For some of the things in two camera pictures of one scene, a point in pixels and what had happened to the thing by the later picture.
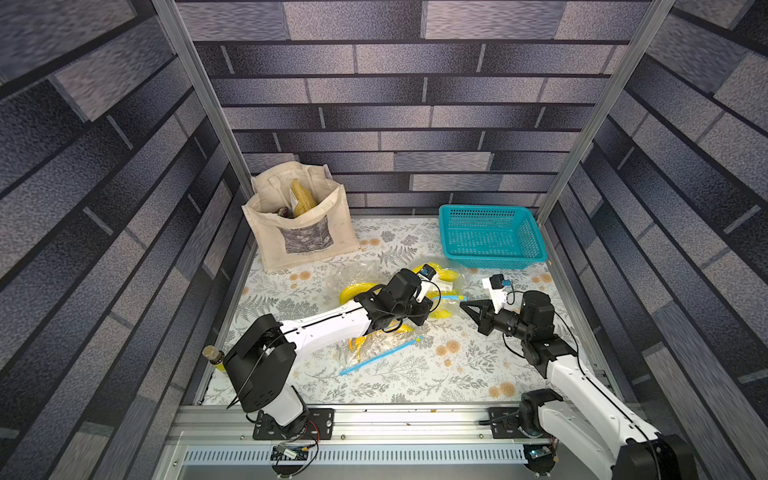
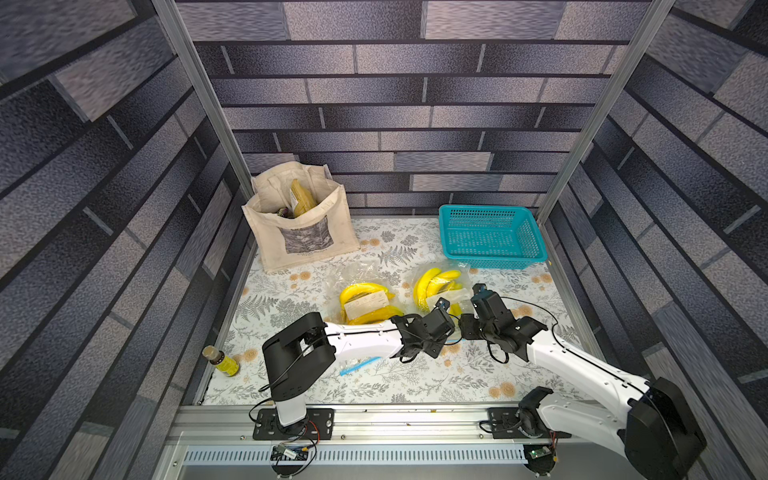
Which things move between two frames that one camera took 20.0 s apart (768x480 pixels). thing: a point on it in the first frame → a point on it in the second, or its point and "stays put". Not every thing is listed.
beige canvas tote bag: [325, 228] stays put
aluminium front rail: [236, 426] stays put
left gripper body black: [417, 311] → [434, 348]
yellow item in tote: [305, 198] stays put
